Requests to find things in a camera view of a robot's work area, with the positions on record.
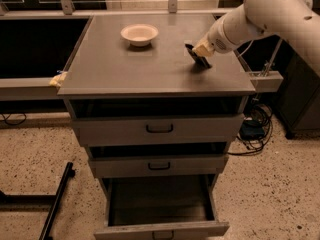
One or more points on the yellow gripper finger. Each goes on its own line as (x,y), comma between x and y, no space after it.
(203,48)

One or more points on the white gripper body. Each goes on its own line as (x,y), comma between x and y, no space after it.
(218,41)

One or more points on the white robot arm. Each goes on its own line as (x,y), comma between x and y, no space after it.
(291,20)

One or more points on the grey drawer cabinet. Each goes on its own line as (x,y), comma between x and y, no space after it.
(156,126)

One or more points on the grey middle drawer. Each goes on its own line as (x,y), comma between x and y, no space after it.
(157,160)

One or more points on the grey drawer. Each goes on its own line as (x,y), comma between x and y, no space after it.
(143,121)
(157,160)
(161,208)

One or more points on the grey top drawer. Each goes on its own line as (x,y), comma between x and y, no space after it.
(143,121)

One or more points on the grey bottom drawer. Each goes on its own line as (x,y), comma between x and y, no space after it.
(161,208)

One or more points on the white bowl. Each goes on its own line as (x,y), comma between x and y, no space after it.
(139,35)

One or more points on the dark grey cabinet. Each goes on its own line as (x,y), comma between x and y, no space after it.
(297,102)

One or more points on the yellow tape piece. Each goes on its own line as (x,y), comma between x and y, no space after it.
(57,80)

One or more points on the black metal stand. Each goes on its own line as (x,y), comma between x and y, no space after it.
(49,203)

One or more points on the grey aluminium frame rail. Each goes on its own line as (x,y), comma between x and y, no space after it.
(26,87)

